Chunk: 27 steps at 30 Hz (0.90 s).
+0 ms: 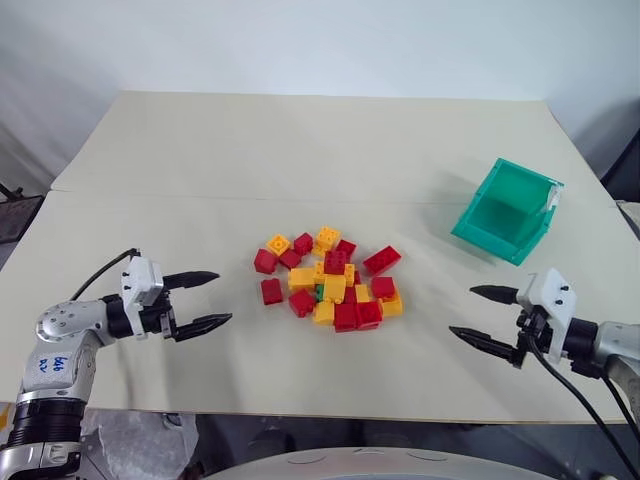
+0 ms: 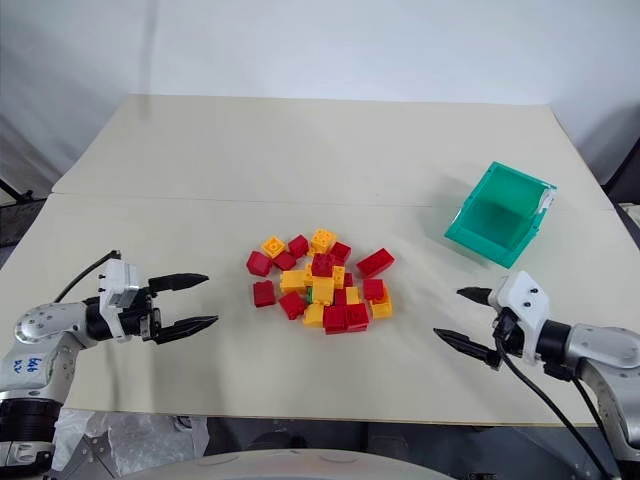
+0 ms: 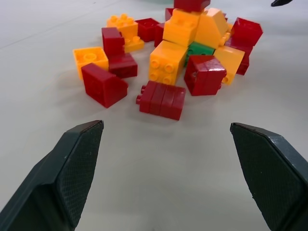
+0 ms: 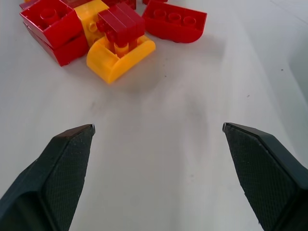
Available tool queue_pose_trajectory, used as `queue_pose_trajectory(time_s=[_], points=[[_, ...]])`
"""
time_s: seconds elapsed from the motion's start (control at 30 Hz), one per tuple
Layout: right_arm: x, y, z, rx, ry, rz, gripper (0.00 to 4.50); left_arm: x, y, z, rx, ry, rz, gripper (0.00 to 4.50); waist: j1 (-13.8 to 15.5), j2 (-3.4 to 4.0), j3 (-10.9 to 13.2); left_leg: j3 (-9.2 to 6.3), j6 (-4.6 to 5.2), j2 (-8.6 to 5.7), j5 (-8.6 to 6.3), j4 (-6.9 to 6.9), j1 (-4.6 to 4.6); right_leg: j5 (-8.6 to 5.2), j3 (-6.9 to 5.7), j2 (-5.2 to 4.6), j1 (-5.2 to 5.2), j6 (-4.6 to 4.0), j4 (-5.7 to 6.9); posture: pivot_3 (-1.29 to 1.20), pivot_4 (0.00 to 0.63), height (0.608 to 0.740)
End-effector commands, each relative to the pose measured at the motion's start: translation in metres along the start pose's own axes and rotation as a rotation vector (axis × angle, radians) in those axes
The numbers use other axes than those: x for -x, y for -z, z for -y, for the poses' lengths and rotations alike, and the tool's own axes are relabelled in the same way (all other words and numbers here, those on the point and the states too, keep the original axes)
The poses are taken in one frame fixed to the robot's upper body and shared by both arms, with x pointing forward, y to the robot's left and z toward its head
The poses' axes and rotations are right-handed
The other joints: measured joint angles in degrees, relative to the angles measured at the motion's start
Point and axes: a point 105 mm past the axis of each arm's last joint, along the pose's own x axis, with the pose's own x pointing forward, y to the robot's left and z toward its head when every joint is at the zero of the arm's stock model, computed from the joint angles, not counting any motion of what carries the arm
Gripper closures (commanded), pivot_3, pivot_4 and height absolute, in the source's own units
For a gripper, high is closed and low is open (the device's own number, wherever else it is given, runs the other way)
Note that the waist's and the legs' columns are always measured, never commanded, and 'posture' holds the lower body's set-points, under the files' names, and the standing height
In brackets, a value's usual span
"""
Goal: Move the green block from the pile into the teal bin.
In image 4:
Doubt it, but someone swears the dark red ribbed building block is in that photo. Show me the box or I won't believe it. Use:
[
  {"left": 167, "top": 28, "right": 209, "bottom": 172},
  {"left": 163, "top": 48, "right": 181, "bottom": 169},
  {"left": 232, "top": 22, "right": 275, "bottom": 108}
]
[{"left": 96, "top": 3, "right": 146, "bottom": 47}]

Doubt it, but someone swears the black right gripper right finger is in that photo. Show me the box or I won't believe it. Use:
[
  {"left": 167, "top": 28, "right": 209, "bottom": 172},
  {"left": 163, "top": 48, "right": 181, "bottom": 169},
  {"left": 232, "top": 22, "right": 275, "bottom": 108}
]
[{"left": 222, "top": 122, "right": 308, "bottom": 231}]

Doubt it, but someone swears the red square building block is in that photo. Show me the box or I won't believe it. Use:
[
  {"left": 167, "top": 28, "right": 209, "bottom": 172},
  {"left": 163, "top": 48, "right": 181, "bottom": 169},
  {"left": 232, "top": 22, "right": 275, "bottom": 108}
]
[{"left": 19, "top": 0, "right": 85, "bottom": 47}]

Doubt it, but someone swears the yellow rounded building block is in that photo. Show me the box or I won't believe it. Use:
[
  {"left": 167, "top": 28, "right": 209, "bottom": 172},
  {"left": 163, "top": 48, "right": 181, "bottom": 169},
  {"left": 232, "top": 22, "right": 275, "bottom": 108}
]
[{"left": 86, "top": 35, "right": 156, "bottom": 85}]

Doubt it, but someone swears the red rounded building block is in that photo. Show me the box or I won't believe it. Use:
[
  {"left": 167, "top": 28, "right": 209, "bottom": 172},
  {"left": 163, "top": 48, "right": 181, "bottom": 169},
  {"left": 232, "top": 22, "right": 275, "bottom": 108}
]
[{"left": 141, "top": 0, "right": 208, "bottom": 44}]

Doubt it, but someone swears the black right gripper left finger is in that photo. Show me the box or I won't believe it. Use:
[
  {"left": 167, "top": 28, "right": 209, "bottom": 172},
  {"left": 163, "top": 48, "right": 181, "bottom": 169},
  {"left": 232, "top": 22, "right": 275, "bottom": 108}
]
[{"left": 0, "top": 124, "right": 96, "bottom": 231}]

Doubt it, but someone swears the yellow square building block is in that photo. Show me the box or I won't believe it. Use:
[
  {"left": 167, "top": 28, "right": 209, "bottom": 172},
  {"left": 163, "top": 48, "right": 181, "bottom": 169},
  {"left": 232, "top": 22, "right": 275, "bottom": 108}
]
[{"left": 73, "top": 0, "right": 110, "bottom": 48}]

